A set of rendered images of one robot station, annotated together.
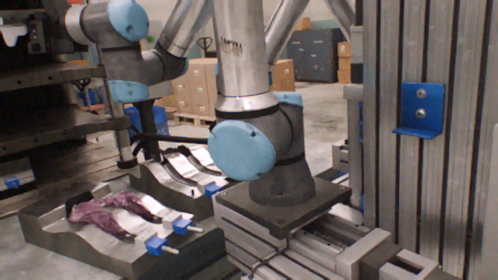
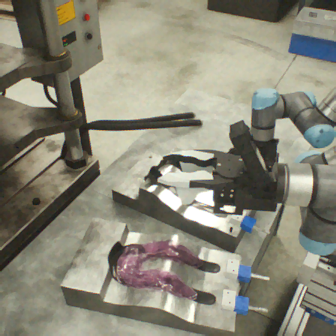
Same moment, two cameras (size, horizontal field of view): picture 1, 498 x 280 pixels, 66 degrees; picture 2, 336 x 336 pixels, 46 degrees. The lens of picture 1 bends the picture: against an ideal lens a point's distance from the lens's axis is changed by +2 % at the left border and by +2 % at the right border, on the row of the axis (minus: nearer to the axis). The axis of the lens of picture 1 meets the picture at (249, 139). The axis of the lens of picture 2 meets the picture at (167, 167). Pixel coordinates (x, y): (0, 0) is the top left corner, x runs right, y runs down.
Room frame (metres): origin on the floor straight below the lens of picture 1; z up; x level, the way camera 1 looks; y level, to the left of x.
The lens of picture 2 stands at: (0.41, 0.67, 1.92)
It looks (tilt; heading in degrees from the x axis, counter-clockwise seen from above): 42 degrees down; 341
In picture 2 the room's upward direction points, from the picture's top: straight up
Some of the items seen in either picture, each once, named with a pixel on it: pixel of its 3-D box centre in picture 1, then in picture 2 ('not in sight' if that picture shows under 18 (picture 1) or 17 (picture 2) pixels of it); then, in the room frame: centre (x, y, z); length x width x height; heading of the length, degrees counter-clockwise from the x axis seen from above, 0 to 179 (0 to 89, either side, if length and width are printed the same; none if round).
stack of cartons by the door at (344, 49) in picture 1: (359, 62); not in sight; (7.71, -2.39, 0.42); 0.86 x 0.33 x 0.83; 42
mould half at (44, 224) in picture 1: (106, 221); (157, 274); (1.08, 0.48, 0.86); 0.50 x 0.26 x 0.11; 58
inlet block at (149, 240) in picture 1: (159, 246); (244, 306); (0.90, 0.27, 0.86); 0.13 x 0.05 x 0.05; 58
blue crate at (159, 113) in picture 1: (142, 116); not in sight; (5.11, 1.44, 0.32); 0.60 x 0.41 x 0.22; 48
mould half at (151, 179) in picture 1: (186, 174); (187, 190); (1.38, 0.26, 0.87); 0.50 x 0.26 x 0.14; 41
